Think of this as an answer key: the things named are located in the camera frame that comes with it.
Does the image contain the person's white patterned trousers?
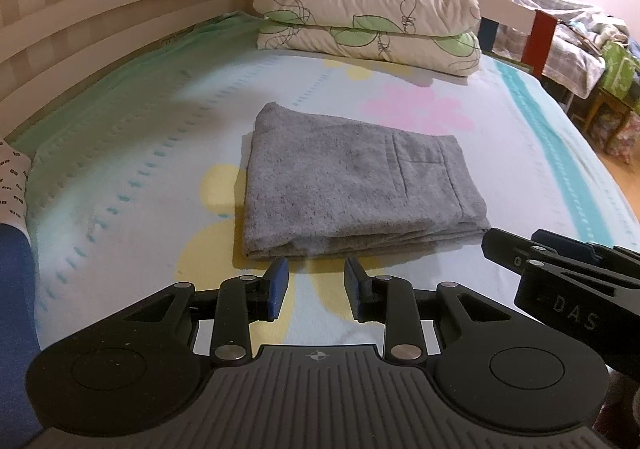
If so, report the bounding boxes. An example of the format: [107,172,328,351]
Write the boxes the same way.
[0,136,36,235]

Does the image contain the dark blue bed panel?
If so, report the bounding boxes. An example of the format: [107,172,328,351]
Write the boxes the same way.
[479,19,499,55]

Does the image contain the green patterned bag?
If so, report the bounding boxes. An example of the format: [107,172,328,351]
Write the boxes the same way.
[597,36,640,110]

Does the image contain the floral patterned bag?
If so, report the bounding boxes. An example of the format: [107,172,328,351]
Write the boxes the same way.
[595,106,640,165]

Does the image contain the grey pants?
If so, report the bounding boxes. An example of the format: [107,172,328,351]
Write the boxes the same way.
[241,102,492,261]

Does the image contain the wooden stool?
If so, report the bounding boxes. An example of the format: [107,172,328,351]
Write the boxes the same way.
[582,84,639,140]

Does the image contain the person's blue garment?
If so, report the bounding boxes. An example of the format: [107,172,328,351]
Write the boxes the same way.
[0,222,46,437]

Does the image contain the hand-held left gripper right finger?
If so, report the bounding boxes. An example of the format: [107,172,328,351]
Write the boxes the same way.
[344,256,511,364]

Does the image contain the red bed post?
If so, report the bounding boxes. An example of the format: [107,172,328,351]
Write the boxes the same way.
[525,12,559,78]

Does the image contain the floral bed sheet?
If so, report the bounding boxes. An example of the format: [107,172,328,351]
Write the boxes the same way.
[10,12,640,370]

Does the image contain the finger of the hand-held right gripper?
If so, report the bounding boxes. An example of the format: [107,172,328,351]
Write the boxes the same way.
[531,228,640,280]
[481,227,640,302]

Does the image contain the floral pillow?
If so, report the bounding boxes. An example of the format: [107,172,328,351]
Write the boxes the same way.
[251,0,483,78]

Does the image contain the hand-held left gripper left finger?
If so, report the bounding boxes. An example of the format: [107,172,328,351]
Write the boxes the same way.
[122,256,290,364]

